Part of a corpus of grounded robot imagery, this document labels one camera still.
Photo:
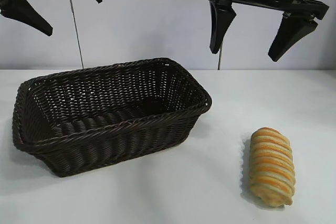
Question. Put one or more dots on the long striped twisted bread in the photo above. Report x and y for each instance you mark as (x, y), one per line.
(271, 166)

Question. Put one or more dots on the dark brown woven wicker basket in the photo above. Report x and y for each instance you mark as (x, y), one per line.
(110, 140)

